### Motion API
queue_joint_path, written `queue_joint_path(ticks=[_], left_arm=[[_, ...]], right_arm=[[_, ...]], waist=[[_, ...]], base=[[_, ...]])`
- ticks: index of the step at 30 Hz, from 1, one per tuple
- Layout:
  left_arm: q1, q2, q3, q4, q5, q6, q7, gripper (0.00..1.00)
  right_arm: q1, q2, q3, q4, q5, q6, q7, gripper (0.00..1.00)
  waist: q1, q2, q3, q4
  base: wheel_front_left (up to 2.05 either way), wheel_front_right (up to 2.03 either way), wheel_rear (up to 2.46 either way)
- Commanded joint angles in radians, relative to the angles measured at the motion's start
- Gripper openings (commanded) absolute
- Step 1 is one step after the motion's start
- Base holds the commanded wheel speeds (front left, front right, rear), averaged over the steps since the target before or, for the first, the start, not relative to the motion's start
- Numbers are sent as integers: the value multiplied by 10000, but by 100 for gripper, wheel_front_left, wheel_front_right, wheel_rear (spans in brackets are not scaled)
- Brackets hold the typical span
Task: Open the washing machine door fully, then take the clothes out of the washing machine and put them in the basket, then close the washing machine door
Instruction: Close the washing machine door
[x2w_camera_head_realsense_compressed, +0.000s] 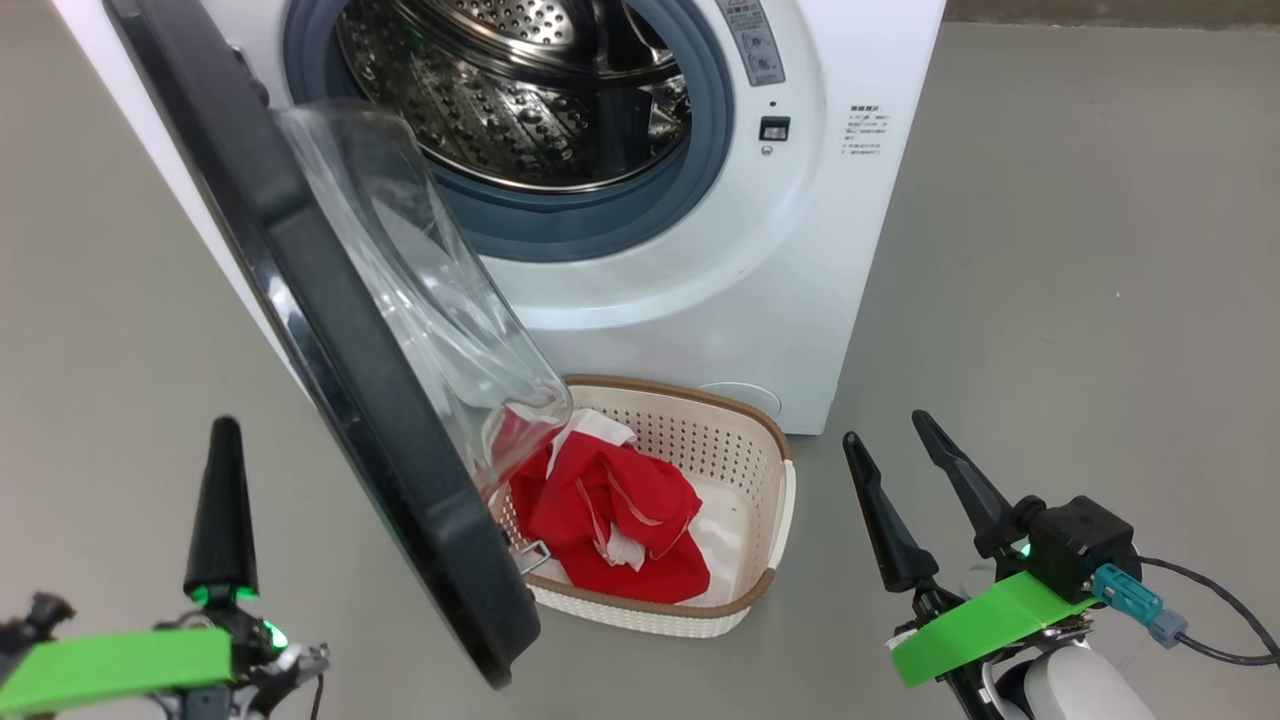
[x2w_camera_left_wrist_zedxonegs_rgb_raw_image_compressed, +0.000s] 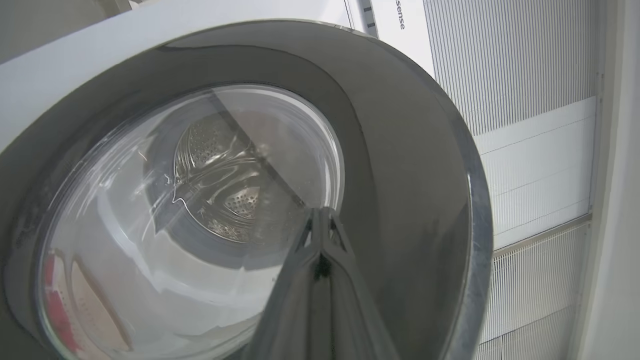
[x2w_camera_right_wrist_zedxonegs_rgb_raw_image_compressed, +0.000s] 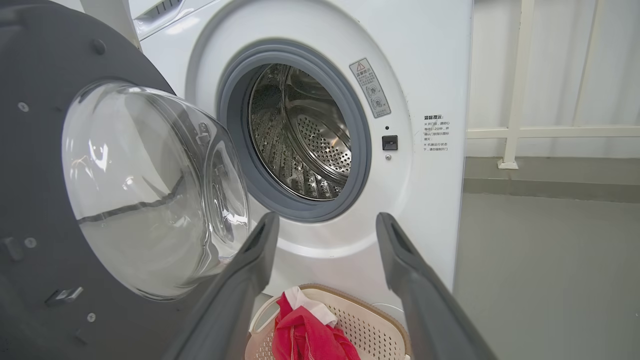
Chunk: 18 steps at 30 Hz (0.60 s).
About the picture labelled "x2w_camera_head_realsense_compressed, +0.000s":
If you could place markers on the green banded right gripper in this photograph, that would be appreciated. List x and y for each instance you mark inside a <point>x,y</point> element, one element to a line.
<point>980,625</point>

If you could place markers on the grey rubber door gasket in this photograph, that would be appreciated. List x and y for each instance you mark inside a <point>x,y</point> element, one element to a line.
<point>600,225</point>

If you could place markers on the round white filter cover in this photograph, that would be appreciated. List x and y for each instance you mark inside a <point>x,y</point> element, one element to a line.
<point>745,397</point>

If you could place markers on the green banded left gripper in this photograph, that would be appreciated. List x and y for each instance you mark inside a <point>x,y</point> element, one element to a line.
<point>120,665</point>

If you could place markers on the stainless steel perforated drum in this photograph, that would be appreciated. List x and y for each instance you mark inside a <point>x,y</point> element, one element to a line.
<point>500,110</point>

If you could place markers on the grey warning sticker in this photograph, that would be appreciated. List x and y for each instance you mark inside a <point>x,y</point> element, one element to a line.
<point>755,45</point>

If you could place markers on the white front-load washing machine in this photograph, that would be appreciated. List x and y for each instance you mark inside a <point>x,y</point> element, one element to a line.
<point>780,300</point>

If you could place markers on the red garment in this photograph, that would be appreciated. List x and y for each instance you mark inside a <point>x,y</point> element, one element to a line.
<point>600,510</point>

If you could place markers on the black glass washing machine door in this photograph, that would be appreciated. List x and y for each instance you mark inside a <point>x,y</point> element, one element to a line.
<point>360,400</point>

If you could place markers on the black door latch socket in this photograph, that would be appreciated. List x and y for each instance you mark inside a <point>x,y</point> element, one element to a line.
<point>774,128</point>

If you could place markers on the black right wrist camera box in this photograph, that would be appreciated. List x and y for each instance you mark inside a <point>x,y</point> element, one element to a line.
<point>1080,545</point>

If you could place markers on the cream perforated laundry basket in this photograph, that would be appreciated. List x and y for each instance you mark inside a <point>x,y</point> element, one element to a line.
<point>720,440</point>

